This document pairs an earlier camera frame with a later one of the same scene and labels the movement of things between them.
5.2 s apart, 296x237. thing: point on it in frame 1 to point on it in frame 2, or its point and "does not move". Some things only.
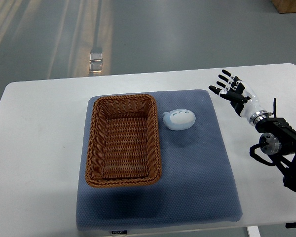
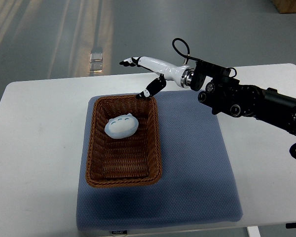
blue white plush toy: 179,119 to 121,126
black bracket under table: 295,224 does not move
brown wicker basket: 124,146 does not move
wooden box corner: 286,6 does not move
